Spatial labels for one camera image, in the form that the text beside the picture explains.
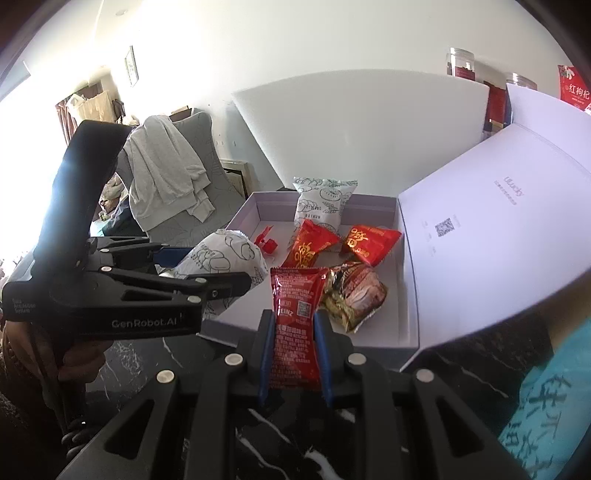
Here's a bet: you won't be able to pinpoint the clear jar dark contents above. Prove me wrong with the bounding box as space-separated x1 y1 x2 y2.
504 71 539 90

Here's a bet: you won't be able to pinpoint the white printed bread packet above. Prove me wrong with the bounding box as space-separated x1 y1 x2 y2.
293 176 358 232
173 228 269 320

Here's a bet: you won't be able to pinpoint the small wall picture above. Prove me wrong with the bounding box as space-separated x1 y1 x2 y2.
124 45 139 88

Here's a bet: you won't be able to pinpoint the red plastic fan propeller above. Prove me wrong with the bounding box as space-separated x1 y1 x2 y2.
255 224 281 256

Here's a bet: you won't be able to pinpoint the blue plastic bag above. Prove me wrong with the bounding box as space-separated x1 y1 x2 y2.
496 318 591 480

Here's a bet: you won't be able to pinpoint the clear jar red contents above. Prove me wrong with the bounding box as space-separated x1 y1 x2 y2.
445 47 476 81

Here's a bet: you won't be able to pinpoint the grey leaf-pattern chair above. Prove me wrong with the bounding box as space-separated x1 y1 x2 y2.
115 108 247 247

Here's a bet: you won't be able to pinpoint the pile of clothes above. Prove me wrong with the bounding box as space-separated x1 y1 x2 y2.
55 90 139 222

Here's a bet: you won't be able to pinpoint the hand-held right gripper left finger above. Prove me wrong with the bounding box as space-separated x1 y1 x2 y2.
55 309 278 480

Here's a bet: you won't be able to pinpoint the red gold-print snack packet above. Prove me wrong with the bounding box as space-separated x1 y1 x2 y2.
341 224 402 267
281 219 341 269

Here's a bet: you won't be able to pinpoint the white foam board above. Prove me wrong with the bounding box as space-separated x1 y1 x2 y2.
231 69 490 192

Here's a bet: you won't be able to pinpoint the red box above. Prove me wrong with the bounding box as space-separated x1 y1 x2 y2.
482 80 509 125

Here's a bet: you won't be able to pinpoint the grey sweatshirt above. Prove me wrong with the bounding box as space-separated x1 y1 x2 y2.
122 115 215 232

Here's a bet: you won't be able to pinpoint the red ketchup sachet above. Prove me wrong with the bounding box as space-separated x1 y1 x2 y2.
269 266 329 392

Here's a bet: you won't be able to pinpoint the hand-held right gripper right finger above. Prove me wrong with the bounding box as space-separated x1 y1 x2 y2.
313 310 532 480

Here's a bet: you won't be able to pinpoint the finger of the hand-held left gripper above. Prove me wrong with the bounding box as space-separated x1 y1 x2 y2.
90 235 195 274
99 267 252 305

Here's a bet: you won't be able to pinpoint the leaning cream picture frame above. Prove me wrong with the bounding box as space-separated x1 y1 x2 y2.
219 158 252 199

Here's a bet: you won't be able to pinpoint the person's left hand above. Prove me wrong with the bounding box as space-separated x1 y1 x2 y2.
2 320 105 384

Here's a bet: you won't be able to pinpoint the red printed pouch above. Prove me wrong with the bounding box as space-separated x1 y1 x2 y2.
558 65 591 114

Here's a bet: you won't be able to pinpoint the person's left forearm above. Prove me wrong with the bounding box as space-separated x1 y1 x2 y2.
0 369 65 480

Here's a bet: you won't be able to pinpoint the white gift box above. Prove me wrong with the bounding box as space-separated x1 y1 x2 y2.
198 83 591 374

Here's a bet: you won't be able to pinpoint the brown meat snack packet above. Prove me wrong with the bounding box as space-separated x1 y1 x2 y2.
321 261 389 333

